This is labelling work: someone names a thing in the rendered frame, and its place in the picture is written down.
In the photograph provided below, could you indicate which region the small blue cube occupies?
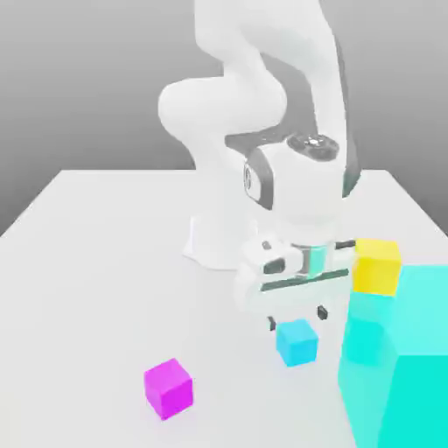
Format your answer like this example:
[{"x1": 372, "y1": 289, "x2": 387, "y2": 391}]
[{"x1": 275, "y1": 318, "x2": 320, "y2": 368}]

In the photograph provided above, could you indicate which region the large cyan box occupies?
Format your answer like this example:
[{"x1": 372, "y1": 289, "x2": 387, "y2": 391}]
[{"x1": 337, "y1": 264, "x2": 448, "y2": 448}]

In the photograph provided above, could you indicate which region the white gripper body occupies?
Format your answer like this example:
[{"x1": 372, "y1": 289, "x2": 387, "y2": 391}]
[{"x1": 234, "y1": 267, "x2": 353, "y2": 322}]

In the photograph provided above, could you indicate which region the small cyan cube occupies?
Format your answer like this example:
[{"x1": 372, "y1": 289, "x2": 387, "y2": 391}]
[{"x1": 343, "y1": 315, "x2": 387, "y2": 368}]

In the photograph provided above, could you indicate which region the small magenta cube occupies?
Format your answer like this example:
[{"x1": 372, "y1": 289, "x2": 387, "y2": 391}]
[{"x1": 143, "y1": 357, "x2": 194, "y2": 422}]

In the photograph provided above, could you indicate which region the small yellow cube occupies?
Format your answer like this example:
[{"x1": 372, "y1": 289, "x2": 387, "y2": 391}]
[{"x1": 352, "y1": 238, "x2": 403, "y2": 298}]

